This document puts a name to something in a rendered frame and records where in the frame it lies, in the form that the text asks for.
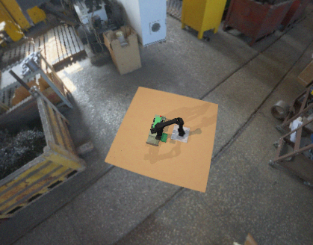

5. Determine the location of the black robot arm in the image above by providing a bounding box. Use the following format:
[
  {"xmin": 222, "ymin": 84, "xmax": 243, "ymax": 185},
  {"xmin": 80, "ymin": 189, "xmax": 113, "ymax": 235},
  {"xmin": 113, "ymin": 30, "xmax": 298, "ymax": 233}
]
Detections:
[{"xmin": 150, "ymin": 117, "xmax": 185, "ymax": 137}]

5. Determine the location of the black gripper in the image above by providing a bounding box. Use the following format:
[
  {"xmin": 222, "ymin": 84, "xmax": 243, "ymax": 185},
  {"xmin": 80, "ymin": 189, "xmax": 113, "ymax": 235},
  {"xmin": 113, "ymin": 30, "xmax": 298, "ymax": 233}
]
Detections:
[{"xmin": 155, "ymin": 129, "xmax": 163, "ymax": 140}]

